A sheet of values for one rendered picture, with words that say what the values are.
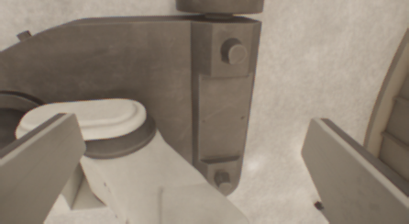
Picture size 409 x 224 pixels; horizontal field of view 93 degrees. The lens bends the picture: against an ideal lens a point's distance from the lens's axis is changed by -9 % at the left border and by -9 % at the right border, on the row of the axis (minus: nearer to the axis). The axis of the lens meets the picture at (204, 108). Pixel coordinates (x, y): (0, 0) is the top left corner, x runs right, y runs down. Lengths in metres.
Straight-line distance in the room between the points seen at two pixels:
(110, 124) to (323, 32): 0.69
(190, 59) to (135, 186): 0.28
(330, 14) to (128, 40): 0.62
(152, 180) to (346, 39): 0.77
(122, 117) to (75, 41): 0.20
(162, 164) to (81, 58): 0.28
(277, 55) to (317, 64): 0.17
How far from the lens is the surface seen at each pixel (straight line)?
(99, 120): 0.36
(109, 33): 0.46
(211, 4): 0.43
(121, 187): 0.31
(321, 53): 0.83
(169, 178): 0.31
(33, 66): 0.53
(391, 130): 1.25
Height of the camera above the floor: 0.61
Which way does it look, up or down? 59 degrees down
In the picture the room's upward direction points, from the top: 158 degrees clockwise
